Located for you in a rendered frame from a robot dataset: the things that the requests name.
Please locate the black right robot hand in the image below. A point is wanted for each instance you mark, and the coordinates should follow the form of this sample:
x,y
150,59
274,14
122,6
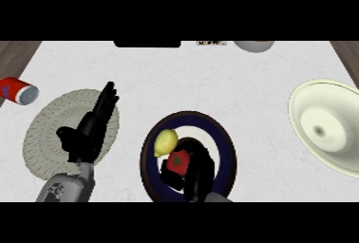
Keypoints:
x,y
197,171

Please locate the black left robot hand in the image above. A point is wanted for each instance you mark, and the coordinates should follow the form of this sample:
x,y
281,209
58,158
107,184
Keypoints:
x,y
89,129

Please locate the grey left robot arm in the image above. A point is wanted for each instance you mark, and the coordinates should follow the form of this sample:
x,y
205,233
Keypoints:
x,y
66,186

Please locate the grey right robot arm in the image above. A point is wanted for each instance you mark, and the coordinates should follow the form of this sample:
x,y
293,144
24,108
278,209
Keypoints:
x,y
218,197

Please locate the dark blue rimmed plate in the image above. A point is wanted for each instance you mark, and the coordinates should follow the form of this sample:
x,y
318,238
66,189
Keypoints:
x,y
225,142

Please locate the pale cream bowl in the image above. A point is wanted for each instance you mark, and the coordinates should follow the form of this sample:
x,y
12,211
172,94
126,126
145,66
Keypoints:
x,y
327,126

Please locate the white rounded bowl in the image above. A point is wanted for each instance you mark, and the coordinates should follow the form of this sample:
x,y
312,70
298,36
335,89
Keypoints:
x,y
253,46

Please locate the round beige woven placemat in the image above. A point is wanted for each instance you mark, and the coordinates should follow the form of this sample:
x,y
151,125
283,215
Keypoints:
x,y
51,139

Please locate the yellow lemon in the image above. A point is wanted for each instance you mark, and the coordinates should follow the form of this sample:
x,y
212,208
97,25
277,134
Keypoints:
x,y
166,142

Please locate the red can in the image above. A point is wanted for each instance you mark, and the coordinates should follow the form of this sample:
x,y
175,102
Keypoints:
x,y
17,90

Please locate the black appliance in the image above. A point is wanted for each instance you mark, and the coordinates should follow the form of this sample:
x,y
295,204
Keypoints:
x,y
147,44

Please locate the small patterned box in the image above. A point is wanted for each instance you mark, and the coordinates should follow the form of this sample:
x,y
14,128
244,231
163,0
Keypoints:
x,y
212,43

